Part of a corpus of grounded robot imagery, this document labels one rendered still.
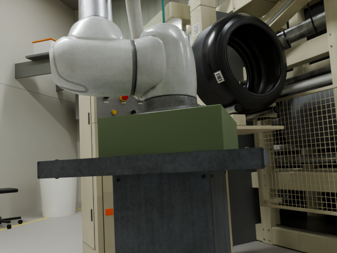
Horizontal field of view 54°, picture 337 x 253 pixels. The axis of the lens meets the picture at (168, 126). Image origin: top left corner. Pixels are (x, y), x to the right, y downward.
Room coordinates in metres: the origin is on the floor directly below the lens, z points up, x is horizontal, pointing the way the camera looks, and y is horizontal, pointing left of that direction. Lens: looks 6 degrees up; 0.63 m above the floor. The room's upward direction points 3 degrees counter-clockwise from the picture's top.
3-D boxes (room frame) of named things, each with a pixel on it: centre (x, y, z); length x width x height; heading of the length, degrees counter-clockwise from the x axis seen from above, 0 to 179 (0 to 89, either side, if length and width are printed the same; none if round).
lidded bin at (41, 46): (4.69, 1.64, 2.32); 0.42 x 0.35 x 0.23; 163
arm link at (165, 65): (0.93, 0.00, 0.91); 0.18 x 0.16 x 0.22; 104
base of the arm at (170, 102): (0.93, -0.03, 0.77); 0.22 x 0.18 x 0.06; 83
